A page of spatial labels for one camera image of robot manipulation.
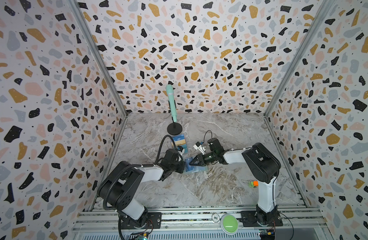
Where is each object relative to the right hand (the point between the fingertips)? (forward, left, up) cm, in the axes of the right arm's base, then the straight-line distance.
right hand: (191, 162), depth 88 cm
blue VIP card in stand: (+18, +9, 0) cm, 20 cm away
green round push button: (-30, -19, -4) cm, 36 cm away
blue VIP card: (-2, +1, -3) cm, 4 cm away
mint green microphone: (+35, +13, +27) cm, 46 cm away
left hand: (+2, +2, -3) cm, 4 cm away
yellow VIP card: (+15, +9, -2) cm, 18 cm away
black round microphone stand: (+30, +13, -5) cm, 33 cm away
